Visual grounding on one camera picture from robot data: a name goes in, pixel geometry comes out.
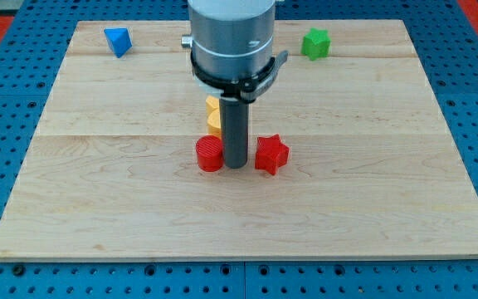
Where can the red cylinder block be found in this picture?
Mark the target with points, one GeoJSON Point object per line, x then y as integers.
{"type": "Point", "coordinates": [209, 153]}

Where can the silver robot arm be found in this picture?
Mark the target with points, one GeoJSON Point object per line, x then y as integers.
{"type": "Point", "coordinates": [231, 44]}

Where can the red star block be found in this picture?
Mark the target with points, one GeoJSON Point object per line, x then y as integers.
{"type": "Point", "coordinates": [271, 153]}

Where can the green star block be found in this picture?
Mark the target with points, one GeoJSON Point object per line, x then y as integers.
{"type": "Point", "coordinates": [316, 44]}

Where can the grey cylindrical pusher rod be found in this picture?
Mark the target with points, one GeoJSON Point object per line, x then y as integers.
{"type": "Point", "coordinates": [234, 117]}

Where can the yellow block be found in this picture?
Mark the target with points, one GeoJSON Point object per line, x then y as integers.
{"type": "Point", "coordinates": [213, 116]}

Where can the wooden board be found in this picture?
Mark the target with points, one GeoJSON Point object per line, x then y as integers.
{"type": "Point", "coordinates": [111, 173]}

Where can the blue triangle block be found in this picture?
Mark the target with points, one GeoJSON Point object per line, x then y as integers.
{"type": "Point", "coordinates": [118, 40]}

